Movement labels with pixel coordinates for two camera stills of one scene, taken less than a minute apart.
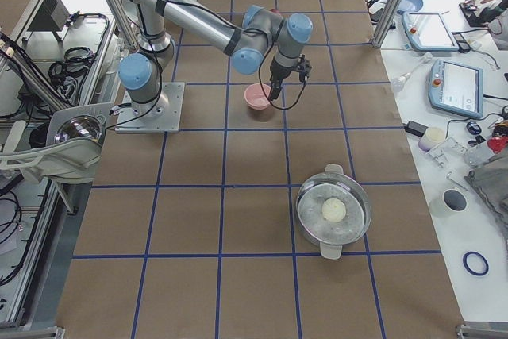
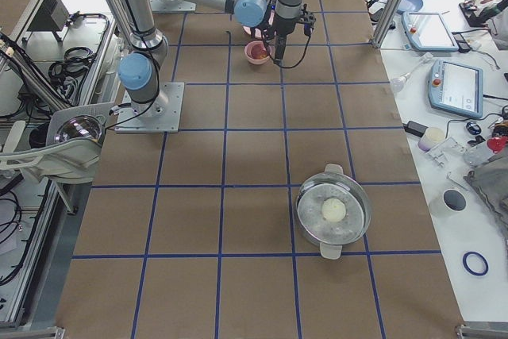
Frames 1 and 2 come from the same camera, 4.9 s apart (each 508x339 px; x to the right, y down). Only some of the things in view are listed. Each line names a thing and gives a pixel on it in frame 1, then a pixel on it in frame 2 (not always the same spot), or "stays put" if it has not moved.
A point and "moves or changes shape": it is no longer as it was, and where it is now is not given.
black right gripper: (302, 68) → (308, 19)
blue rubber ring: (467, 267) stays put
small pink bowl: (255, 97) moves or changes shape
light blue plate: (411, 2) stays put
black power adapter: (415, 129) stays put
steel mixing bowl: (81, 125) stays put
